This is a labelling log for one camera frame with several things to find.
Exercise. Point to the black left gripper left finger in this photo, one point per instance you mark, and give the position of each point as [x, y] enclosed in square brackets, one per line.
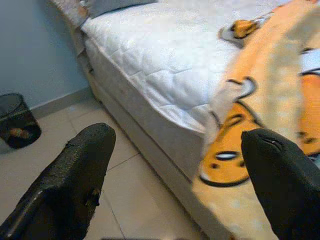
[62, 187]

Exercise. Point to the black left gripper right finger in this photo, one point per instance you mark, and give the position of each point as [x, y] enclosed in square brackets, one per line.
[287, 190]

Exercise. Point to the yellow cartoon egg blanket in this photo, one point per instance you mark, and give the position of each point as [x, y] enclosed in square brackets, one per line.
[275, 75]

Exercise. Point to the black mesh waste basket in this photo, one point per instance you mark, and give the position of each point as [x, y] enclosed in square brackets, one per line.
[17, 120]

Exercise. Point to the beige bed base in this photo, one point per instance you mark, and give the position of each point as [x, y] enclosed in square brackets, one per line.
[160, 140]

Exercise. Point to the grey pillow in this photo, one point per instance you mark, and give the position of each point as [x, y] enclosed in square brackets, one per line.
[112, 6]

